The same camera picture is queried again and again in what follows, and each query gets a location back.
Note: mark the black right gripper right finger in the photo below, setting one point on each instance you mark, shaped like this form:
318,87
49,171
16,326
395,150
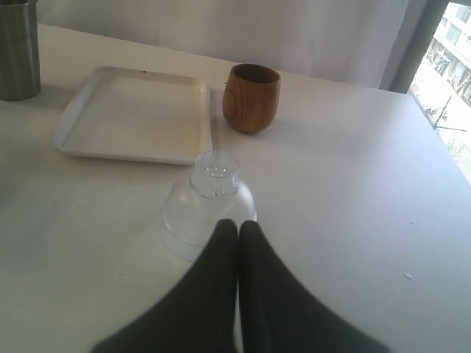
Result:
278,314

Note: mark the clear plastic dome lid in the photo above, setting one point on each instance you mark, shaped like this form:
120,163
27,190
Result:
213,190

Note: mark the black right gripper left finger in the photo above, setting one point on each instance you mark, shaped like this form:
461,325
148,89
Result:
198,313

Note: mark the brown wooden cup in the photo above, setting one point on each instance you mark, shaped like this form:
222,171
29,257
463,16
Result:
251,97

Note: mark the stainless steel cup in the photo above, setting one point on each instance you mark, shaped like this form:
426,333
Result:
20,63

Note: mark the white rectangular tray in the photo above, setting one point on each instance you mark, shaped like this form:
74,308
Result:
137,115

